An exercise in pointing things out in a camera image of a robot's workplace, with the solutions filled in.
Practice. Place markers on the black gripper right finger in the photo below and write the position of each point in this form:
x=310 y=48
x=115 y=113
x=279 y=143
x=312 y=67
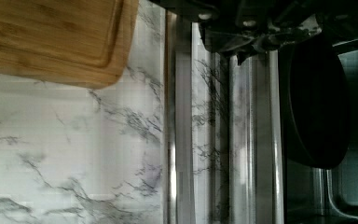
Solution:
x=271 y=42

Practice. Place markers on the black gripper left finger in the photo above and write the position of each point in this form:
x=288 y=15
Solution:
x=226 y=41

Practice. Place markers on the stainless steel oven door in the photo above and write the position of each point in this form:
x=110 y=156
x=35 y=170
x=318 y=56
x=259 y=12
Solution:
x=231 y=155

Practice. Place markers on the black round oven tray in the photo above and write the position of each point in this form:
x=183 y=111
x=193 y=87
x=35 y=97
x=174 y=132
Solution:
x=315 y=104

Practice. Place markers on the bamboo cutting board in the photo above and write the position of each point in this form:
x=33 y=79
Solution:
x=84 y=43

